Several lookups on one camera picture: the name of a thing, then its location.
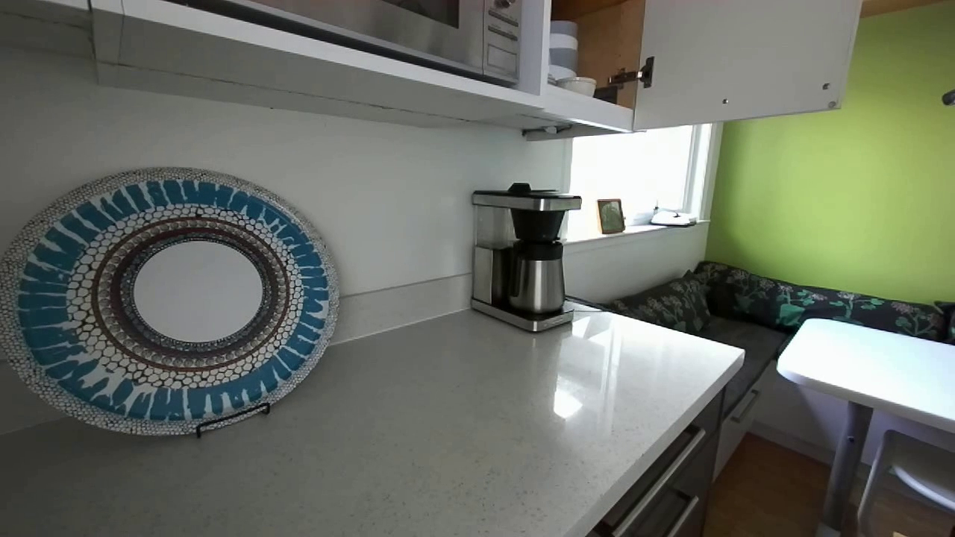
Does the white cabinet door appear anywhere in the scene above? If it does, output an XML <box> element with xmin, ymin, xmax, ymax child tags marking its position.
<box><xmin>631</xmin><ymin>0</ymin><xmax>865</xmax><ymax>134</ymax></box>

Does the metal under-cabinet fixture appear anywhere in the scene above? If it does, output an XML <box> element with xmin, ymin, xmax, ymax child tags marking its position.
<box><xmin>520</xmin><ymin>120</ymin><xmax>575</xmax><ymax>143</ymax></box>

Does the metal door hinge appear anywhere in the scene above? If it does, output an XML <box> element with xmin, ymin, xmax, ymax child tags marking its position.
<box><xmin>607</xmin><ymin>55</ymin><xmax>656</xmax><ymax>105</ymax></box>

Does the white upper cabinet body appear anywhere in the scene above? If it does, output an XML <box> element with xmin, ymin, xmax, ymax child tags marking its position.
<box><xmin>0</xmin><ymin>0</ymin><xmax>650</xmax><ymax>143</ymax></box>

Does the steel black coffee maker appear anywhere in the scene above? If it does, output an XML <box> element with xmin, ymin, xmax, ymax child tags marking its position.
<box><xmin>468</xmin><ymin>180</ymin><xmax>586</xmax><ymax>336</ymax></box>

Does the white framed window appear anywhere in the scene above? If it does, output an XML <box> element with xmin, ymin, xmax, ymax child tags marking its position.
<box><xmin>567</xmin><ymin>120</ymin><xmax>726</xmax><ymax>244</ymax></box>

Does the dark patterned cushion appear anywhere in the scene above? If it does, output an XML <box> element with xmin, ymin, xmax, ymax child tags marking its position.
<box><xmin>607</xmin><ymin>274</ymin><xmax>716</xmax><ymax>336</ymax></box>

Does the flat white dish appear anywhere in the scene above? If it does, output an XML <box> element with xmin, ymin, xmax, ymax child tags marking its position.
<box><xmin>547</xmin><ymin>63</ymin><xmax>601</xmax><ymax>102</ymax></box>

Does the grey blue bowl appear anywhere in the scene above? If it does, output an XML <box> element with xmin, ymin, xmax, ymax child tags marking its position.
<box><xmin>547</xmin><ymin>35</ymin><xmax>581</xmax><ymax>72</ymax></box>

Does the stainless steel microwave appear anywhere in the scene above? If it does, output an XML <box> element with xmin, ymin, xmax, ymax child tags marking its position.
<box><xmin>173</xmin><ymin>0</ymin><xmax>529</xmax><ymax>89</ymax></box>

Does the grey bench seat pad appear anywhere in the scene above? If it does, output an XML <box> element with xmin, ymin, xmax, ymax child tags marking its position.
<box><xmin>695</xmin><ymin>313</ymin><xmax>796</xmax><ymax>405</ymax></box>

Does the long floral bench cushion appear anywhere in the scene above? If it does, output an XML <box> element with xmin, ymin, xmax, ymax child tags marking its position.
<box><xmin>695</xmin><ymin>260</ymin><xmax>955</xmax><ymax>347</ymax></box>

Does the white table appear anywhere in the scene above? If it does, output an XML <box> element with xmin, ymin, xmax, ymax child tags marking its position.
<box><xmin>772</xmin><ymin>317</ymin><xmax>955</xmax><ymax>535</ymax></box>

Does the blue patterned decorative plate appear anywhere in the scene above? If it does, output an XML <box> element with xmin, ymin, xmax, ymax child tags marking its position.
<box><xmin>0</xmin><ymin>163</ymin><xmax>344</xmax><ymax>438</ymax></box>

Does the white chair with metal legs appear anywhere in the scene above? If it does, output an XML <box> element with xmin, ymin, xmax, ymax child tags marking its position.
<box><xmin>856</xmin><ymin>427</ymin><xmax>955</xmax><ymax>537</ymax></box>

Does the small picture frame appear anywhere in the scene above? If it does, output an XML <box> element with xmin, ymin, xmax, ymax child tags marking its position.
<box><xmin>593</xmin><ymin>196</ymin><xmax>631</xmax><ymax>239</ymax></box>

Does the steel drawer handle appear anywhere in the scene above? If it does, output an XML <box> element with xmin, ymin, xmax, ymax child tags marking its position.
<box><xmin>662</xmin><ymin>493</ymin><xmax>704</xmax><ymax>537</ymax></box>
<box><xmin>607</xmin><ymin>427</ymin><xmax>711</xmax><ymax>537</ymax></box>

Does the black wire plate stand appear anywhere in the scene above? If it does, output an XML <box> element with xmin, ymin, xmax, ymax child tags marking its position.
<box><xmin>190</xmin><ymin>396</ymin><xmax>276</xmax><ymax>442</ymax></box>

